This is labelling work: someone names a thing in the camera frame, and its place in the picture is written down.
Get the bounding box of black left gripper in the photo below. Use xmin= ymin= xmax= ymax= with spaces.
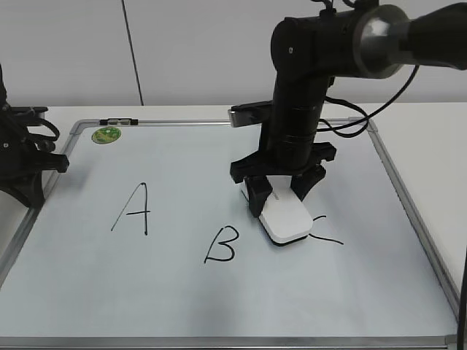
xmin=1 ymin=105 xmax=69 ymax=209

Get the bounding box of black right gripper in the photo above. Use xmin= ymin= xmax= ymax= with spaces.
xmin=230 ymin=142 xmax=336 ymax=218

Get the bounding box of white whiteboard eraser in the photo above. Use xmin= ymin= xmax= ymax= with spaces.
xmin=238 ymin=176 xmax=313 ymax=247

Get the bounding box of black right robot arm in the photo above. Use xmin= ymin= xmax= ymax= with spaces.
xmin=229 ymin=1 xmax=466 ymax=217

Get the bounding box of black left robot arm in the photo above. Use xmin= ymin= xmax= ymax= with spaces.
xmin=1 ymin=83 xmax=69 ymax=209

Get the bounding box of green round magnet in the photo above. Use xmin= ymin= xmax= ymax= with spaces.
xmin=91 ymin=127 xmax=121 ymax=144

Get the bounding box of white magnetic whiteboard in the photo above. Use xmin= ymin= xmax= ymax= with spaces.
xmin=1 ymin=121 xmax=457 ymax=349

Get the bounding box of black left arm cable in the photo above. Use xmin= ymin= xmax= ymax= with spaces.
xmin=25 ymin=118 xmax=61 ymax=153

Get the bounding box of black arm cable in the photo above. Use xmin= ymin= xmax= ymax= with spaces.
xmin=25 ymin=118 xmax=61 ymax=153
xmin=316 ymin=65 xmax=420 ymax=138

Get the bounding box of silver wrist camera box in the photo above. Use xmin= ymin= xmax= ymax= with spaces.
xmin=228 ymin=101 xmax=272 ymax=128

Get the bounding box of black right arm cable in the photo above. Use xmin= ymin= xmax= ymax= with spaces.
xmin=316 ymin=65 xmax=420 ymax=138

